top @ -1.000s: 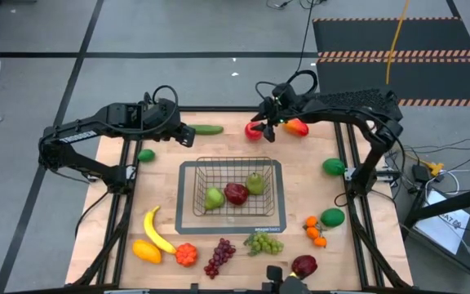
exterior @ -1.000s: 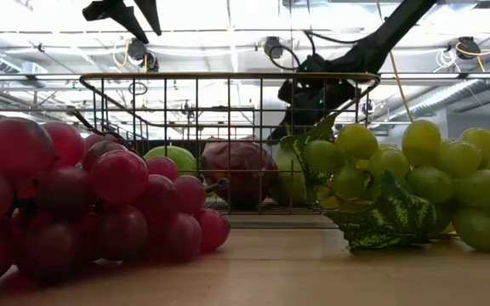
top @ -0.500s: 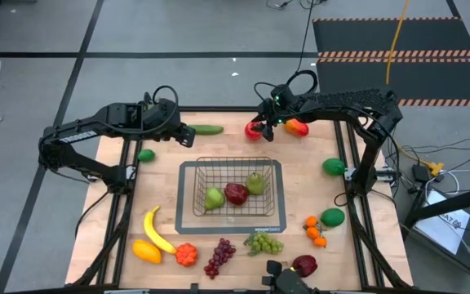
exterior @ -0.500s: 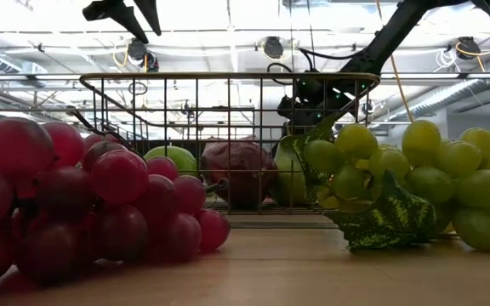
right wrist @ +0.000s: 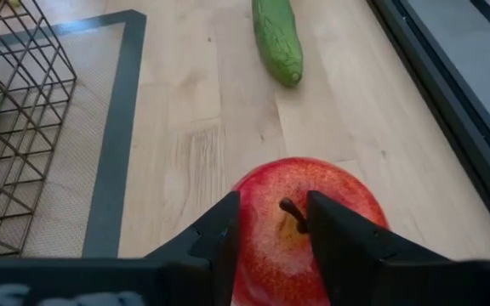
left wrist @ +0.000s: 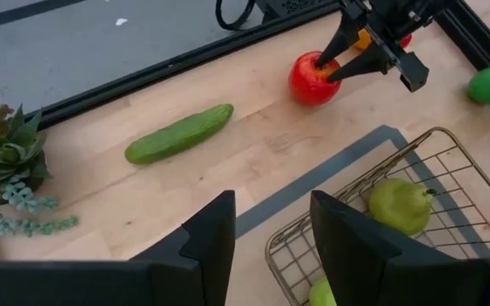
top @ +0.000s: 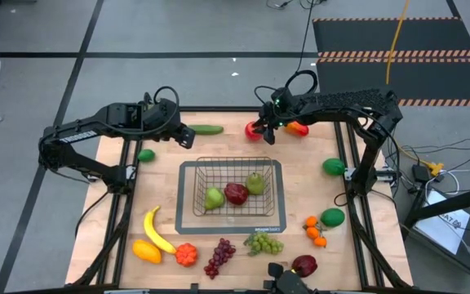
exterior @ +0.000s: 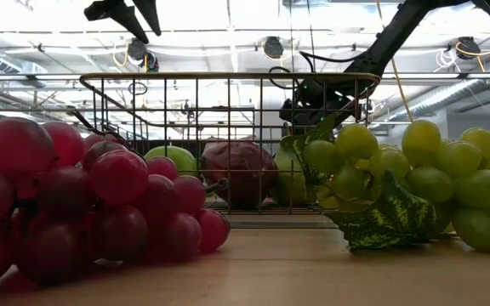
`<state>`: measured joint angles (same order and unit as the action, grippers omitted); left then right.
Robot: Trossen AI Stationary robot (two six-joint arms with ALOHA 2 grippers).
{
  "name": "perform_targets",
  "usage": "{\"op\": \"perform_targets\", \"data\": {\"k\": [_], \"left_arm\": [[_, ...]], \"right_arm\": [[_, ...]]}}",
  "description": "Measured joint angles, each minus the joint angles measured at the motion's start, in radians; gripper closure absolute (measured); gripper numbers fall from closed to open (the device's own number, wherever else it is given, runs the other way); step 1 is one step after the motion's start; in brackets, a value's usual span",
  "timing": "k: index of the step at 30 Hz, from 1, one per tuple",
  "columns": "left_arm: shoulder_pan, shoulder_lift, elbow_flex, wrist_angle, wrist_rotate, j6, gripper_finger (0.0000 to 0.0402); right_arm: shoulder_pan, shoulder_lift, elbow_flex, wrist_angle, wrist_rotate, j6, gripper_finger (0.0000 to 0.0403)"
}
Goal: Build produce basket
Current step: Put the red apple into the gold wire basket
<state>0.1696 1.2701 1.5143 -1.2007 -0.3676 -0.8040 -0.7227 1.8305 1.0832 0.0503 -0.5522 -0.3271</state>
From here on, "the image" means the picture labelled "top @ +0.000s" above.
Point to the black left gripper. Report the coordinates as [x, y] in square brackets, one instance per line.
[163, 120]

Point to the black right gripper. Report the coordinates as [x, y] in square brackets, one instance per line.
[280, 117]

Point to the bright red apple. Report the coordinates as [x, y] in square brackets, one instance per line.
[251, 132]

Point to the green cucumber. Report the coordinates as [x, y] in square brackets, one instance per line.
[206, 130]

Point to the red and yellow mango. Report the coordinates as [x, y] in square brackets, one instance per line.
[297, 128]

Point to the small green lime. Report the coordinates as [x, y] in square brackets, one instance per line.
[146, 155]

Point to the olive green pear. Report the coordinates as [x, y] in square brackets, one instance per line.
[255, 183]

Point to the light green pear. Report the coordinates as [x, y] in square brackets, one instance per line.
[214, 198]

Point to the dark red apple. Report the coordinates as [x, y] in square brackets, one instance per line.
[236, 193]
[304, 265]

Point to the yellow banana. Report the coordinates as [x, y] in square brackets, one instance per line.
[150, 232]

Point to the tangerine cluster with leaves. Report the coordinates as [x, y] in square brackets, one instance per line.
[311, 232]

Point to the orange mini pumpkin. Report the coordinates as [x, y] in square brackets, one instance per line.
[186, 254]

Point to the yellow orange mango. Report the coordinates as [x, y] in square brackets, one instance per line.
[147, 251]

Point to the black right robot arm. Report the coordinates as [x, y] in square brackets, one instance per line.
[341, 102]

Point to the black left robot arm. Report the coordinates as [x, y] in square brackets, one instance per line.
[76, 132]

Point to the beige mat with grey border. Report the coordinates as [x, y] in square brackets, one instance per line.
[218, 230]

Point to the green grape bunch with leaves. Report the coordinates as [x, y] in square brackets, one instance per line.
[264, 243]

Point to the purple grape bunch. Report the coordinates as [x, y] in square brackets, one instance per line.
[220, 257]

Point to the black floor mat striped edge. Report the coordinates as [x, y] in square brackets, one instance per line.
[394, 34]
[402, 79]

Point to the black power adapter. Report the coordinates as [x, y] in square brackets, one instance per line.
[420, 172]

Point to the white paper sheet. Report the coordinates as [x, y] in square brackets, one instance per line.
[443, 222]

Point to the black metal stand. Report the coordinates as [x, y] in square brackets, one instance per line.
[451, 206]

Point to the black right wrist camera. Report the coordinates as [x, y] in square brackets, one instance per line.
[282, 98]

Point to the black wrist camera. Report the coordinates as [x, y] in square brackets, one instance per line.
[282, 98]
[150, 107]

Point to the black aluminium rig frame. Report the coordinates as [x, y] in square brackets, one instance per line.
[218, 109]

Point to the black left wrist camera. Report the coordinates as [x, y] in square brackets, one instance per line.
[150, 107]

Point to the black table-level camera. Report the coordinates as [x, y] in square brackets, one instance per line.
[288, 281]

